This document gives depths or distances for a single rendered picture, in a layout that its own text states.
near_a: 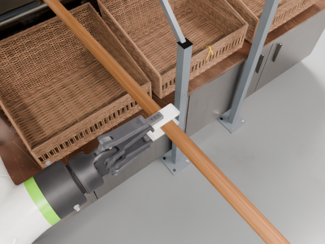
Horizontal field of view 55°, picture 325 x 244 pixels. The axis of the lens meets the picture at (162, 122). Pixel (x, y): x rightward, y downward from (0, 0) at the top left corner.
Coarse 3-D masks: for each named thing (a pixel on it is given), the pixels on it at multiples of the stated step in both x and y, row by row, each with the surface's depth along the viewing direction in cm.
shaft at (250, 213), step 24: (48, 0) 84; (72, 24) 79; (96, 48) 74; (120, 72) 70; (144, 96) 66; (192, 144) 60; (216, 168) 57; (240, 192) 55; (264, 216) 53; (264, 240) 51
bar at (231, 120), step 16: (32, 0) 90; (160, 0) 109; (272, 0) 128; (0, 16) 86; (16, 16) 88; (272, 16) 136; (176, 32) 111; (256, 32) 145; (256, 48) 150; (176, 80) 129; (240, 80) 174; (176, 96) 137; (240, 96) 181; (176, 160) 186
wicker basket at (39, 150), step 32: (32, 32) 133; (64, 32) 141; (96, 32) 151; (0, 64) 132; (32, 64) 140; (64, 64) 149; (96, 64) 155; (128, 64) 141; (0, 96) 138; (32, 96) 144; (64, 96) 145; (96, 96) 145; (128, 96) 128; (32, 128) 135; (64, 128) 135; (96, 128) 131
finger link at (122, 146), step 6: (150, 126) 60; (138, 132) 59; (144, 132) 60; (132, 138) 59; (138, 138) 60; (120, 144) 59; (126, 144) 58; (120, 150) 58; (114, 156) 58; (108, 162) 57
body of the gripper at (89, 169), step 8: (80, 152) 57; (104, 152) 56; (112, 152) 57; (72, 160) 56; (80, 160) 55; (88, 160) 55; (96, 160) 55; (104, 160) 57; (72, 168) 55; (80, 168) 54; (88, 168) 55; (96, 168) 56; (104, 168) 59; (80, 176) 54; (88, 176) 54; (96, 176) 55; (88, 184) 55; (96, 184) 56; (88, 192) 56
